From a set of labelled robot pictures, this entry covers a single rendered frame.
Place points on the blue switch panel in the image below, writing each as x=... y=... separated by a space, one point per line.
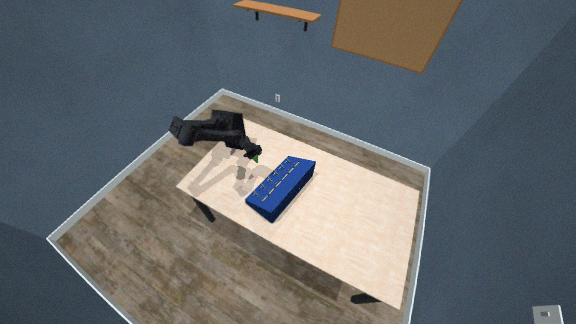
x=281 y=187

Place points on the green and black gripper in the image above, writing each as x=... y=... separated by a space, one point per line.
x=252 y=156

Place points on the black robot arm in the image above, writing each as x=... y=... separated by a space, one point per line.
x=208 y=133

